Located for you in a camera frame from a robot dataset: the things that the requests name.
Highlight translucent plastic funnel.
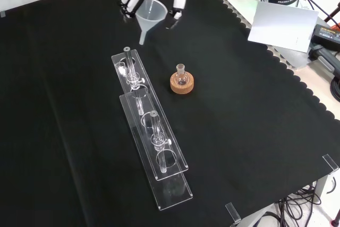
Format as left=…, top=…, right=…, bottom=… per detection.
left=135, top=0, right=168, bottom=45

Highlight clear acrylic funnel stand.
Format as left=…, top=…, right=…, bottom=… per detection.
left=110, top=47, right=193, bottom=212

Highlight small round-bottom glass flask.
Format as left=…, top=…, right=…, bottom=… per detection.
left=175, top=63, right=190, bottom=86

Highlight white card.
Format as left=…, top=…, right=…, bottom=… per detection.
left=247, top=0, right=319, bottom=52

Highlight black cloth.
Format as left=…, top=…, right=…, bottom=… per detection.
left=0, top=0, right=340, bottom=227

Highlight black tripod leg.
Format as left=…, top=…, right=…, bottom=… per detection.
left=323, top=1, right=340, bottom=24

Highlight black power adapter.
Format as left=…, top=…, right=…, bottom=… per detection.
left=310, top=24, right=340, bottom=52

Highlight black and grey clamp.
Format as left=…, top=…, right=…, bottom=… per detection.
left=308, top=46, right=340, bottom=77

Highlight clear cloth clip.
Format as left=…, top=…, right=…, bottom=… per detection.
left=322, top=154, right=340, bottom=172
left=225, top=202, right=242, bottom=225

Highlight grey bench leg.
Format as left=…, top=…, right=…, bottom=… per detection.
left=314, top=175, right=328, bottom=208

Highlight cork ring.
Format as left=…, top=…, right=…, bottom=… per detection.
left=169, top=72, right=196, bottom=95

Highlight coiled black cable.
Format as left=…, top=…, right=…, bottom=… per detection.
left=330, top=77, right=340, bottom=102

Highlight black cable bundle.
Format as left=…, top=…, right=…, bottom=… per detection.
left=276, top=181, right=326, bottom=227

